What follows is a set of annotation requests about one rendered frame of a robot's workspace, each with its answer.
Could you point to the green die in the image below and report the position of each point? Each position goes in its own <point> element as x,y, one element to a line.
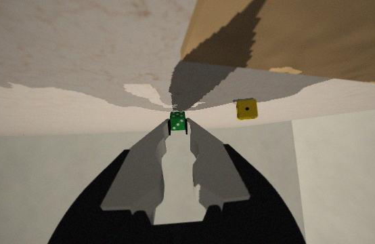
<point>177,120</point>

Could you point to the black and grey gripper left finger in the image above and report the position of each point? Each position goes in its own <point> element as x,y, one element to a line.
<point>132,182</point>

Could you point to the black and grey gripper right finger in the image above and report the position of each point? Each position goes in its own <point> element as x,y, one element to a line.
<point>221,176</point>

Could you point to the yellow die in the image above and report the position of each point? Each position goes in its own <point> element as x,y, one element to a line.
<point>246,109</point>

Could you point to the tan flat mat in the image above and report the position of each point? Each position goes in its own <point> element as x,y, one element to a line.
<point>322,38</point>

